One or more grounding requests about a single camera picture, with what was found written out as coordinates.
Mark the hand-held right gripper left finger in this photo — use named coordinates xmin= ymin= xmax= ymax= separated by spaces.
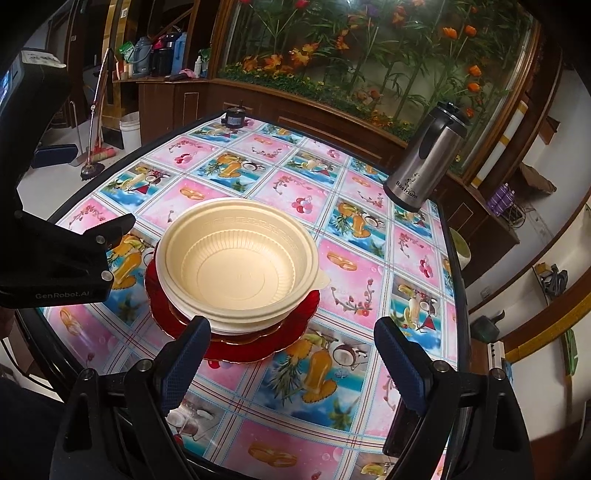
xmin=53 ymin=316 xmax=212 ymax=480

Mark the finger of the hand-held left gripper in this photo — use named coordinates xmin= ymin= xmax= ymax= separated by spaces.
xmin=15 ymin=211 xmax=137 ymax=288

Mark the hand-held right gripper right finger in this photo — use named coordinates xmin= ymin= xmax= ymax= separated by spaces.
xmin=373 ymin=316 xmax=532 ymax=480

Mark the white bowl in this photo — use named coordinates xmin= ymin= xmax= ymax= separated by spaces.
xmin=159 ymin=272 xmax=324 ymax=331

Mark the red scalloped plate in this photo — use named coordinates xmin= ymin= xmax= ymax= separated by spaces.
xmin=144 ymin=251 xmax=322 ymax=366

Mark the black smartphone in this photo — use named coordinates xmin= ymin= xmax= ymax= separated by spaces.
xmin=383 ymin=406 xmax=419 ymax=457

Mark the red broom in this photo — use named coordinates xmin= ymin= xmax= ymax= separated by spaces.
xmin=90 ymin=46 xmax=117 ymax=165

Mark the black-framed table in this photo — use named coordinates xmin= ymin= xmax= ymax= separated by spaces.
xmin=14 ymin=108 xmax=472 ymax=480

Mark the white plastic bucket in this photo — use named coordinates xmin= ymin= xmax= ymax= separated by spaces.
xmin=119 ymin=112 xmax=141 ymax=151

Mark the grey-blue water jug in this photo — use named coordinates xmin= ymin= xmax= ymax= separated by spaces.
xmin=124 ymin=37 xmax=153 ymax=77

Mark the black flask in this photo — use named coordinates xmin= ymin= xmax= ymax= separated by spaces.
xmin=150 ymin=34 xmax=174 ymax=77

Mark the person's dark clothing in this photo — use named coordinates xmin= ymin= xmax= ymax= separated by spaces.
xmin=0 ymin=369 xmax=70 ymax=480

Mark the black bag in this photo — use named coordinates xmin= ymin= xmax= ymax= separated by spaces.
xmin=538 ymin=264 xmax=570 ymax=296

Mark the small black device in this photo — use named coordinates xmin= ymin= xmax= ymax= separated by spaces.
xmin=222 ymin=107 xmax=252 ymax=128

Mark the steel thermos jug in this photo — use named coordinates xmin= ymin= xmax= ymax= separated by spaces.
xmin=383 ymin=102 xmax=468 ymax=213

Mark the white yellow-banded roll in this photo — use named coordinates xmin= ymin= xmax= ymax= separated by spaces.
xmin=475 ymin=100 xmax=528 ymax=188

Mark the glass flower display case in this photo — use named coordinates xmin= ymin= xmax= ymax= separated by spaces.
xmin=217 ymin=0 xmax=541 ymax=185

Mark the dark string mop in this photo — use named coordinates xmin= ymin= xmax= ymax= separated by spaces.
xmin=79 ymin=48 xmax=112 ymax=181

